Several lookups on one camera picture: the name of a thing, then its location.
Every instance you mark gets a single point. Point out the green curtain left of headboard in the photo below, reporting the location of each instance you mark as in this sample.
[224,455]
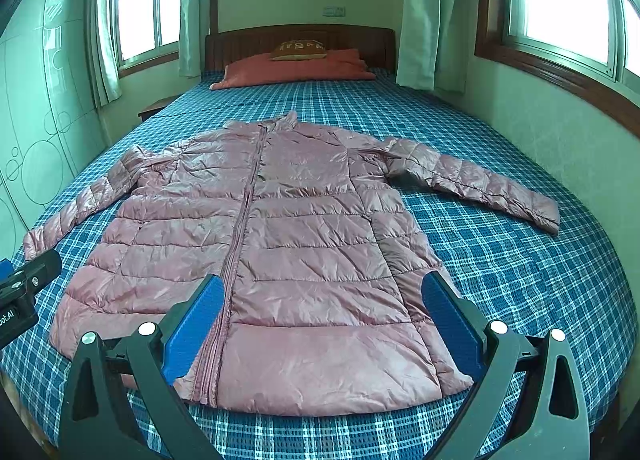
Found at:
[189,39]

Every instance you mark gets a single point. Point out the small brown embroidered cushion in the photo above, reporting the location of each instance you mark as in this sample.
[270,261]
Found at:
[293,50]

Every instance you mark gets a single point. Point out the green curtain of headboard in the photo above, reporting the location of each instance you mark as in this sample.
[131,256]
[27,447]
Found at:
[432,46]
[189,39]

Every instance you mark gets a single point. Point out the right window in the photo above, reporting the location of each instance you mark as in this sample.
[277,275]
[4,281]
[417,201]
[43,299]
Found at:
[590,48]

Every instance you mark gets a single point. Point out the green curtain right of headboard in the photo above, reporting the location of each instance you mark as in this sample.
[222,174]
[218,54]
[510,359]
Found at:
[432,46]

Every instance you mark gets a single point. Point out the blue plaid bed sheet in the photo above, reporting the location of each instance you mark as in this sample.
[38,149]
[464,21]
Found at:
[508,268]

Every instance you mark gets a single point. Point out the white patterned wardrobe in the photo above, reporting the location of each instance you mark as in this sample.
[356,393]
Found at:
[50,130]

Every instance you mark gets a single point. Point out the dark wooden headboard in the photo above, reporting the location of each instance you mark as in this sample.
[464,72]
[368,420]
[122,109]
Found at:
[376,46]

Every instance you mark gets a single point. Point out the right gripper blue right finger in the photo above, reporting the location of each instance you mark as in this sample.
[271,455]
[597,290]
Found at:
[550,419]

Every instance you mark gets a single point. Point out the dark wooden nightstand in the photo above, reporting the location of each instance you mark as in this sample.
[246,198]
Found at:
[155,107]

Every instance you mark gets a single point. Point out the window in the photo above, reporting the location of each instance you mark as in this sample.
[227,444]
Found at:
[590,48]
[147,0]

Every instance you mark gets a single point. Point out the left window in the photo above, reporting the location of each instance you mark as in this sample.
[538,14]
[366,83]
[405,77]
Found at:
[147,0]

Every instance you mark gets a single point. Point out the green curtain far left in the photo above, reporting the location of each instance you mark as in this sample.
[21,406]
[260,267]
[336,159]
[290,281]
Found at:
[102,58]

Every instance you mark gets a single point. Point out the pink quilted down jacket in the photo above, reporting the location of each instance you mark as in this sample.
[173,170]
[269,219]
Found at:
[322,263]

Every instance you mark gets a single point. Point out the white wall socket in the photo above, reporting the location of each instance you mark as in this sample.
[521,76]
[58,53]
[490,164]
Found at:
[334,11]

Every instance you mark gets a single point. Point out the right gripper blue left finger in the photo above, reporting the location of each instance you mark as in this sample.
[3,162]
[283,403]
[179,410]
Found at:
[97,420]

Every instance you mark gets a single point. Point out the red pillow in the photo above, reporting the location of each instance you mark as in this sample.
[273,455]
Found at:
[337,65]

